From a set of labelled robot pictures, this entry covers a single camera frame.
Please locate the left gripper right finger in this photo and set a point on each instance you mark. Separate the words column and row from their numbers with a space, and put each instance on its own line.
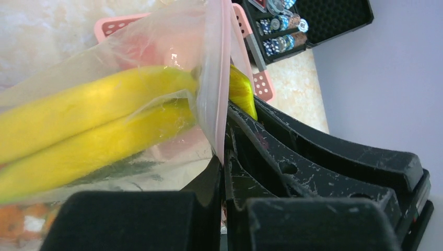
column 260, row 220

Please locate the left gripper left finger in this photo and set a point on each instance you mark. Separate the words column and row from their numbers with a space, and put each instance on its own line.
column 188, row 219

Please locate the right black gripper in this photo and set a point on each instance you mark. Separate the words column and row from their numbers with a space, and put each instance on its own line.
column 416, row 209

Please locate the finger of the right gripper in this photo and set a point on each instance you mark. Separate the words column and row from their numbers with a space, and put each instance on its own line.
column 401, row 171
column 266, row 150

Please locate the pink plastic basket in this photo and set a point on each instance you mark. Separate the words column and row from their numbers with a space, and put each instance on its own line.
column 262, row 84

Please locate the clear zip top bag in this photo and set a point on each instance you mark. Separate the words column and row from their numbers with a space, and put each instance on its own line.
column 187, row 35

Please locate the yellow banana bunch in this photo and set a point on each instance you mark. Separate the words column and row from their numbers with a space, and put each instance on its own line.
column 133, row 130

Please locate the black poker chip case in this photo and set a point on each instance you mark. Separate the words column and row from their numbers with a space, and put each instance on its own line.
column 282, row 29

